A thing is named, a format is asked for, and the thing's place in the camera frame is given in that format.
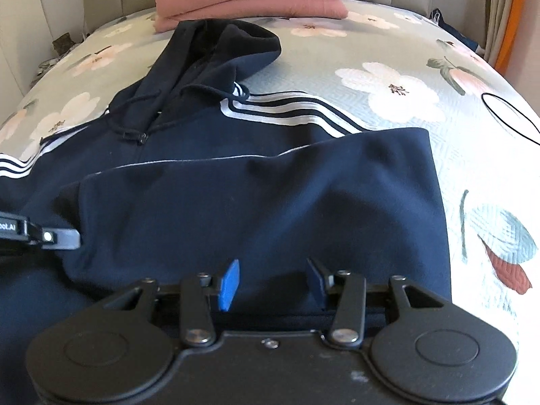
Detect navy striped zip hoodie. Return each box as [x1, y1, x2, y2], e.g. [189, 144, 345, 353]
[1, 19, 451, 404]

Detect beige bedside table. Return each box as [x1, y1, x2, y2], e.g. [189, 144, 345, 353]
[29, 33, 85, 88]

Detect floral green bedspread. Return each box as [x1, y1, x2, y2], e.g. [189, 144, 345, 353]
[1, 2, 539, 348]

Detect blue bag beside bed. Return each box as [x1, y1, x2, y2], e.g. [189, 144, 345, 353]
[429, 8, 482, 52]

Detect beige curtain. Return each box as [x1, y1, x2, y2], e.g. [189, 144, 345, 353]
[482, 0, 513, 67]

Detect black charger cable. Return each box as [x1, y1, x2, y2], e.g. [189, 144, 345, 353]
[480, 91, 540, 146]

